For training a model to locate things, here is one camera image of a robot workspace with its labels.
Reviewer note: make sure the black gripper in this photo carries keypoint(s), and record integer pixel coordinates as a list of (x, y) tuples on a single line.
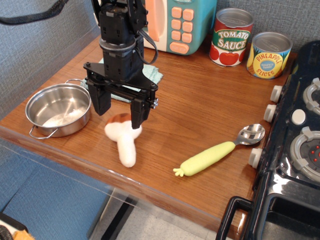
[(100, 88)]

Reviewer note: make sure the white plush mushroom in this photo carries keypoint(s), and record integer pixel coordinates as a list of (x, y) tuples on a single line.
[(119, 129)]

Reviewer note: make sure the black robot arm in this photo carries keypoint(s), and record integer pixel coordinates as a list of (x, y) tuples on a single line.
[(121, 72)]

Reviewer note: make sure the stainless steel pot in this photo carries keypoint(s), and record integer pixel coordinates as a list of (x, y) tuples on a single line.
[(59, 110)]

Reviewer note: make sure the light blue folded cloth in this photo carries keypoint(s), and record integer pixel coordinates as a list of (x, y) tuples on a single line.
[(149, 71)]

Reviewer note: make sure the teal toy microwave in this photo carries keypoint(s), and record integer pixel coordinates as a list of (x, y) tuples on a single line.
[(179, 26)]

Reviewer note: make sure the tomato sauce can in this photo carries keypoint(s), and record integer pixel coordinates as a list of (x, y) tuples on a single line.
[(231, 33)]

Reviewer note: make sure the pineapple slices can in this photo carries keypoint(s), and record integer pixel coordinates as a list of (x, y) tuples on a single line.
[(269, 53)]

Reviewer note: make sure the black toy stove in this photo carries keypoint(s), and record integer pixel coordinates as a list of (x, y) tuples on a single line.
[(286, 190)]

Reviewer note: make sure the spoon with yellow handle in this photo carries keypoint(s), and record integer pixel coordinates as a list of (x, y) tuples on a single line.
[(249, 135)]

